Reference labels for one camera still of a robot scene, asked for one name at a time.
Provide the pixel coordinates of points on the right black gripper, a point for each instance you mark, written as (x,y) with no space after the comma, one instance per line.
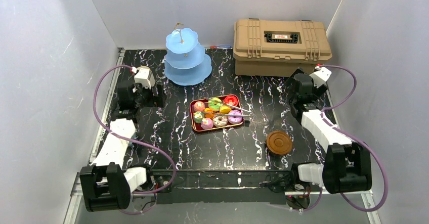
(295,101)

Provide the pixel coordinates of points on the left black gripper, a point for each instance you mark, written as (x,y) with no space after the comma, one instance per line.
(159,95)

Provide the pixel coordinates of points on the blue three-tier cake stand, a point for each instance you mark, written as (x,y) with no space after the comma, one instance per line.
(186,61)

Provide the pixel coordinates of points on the green sugared cake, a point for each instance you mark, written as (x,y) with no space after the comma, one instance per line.
(198,117)

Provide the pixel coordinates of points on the pink sugared cake ball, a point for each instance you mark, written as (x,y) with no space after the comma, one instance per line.
(207,123)

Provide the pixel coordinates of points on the red rectangular tray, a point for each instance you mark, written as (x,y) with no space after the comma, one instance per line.
(197,127)

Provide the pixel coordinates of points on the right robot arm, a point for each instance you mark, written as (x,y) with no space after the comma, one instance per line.
(347,164)

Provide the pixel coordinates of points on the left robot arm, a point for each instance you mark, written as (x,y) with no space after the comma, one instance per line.
(105,184)

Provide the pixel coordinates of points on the pink sugared cake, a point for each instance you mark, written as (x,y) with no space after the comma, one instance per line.
(199,106)

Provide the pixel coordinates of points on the tan plastic toolbox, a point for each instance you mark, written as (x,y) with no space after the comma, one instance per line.
(278,48)

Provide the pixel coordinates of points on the round brown wooden box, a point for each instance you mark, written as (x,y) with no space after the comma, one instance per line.
(279,142)

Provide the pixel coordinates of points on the orange cookie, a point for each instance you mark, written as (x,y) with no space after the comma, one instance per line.
(208,113)

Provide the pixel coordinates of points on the green glazed donut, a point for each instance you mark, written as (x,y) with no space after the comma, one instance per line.
(214,104)

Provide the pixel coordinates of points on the yellow cake slice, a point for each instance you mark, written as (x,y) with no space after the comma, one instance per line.
(225,109)

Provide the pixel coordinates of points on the red glazed donut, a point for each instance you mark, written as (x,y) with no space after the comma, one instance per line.
(231,100)

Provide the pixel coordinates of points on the purple glazed donut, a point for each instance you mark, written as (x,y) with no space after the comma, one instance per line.
(235,117)

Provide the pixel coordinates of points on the red blue pen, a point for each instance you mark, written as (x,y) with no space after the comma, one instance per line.
(220,47)

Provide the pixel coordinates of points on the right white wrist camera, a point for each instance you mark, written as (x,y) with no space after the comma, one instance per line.
(320,76)

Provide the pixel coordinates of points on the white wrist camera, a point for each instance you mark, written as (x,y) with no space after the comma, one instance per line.
(320,76)
(144,76)

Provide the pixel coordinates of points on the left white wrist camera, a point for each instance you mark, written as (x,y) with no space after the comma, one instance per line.
(144,76)

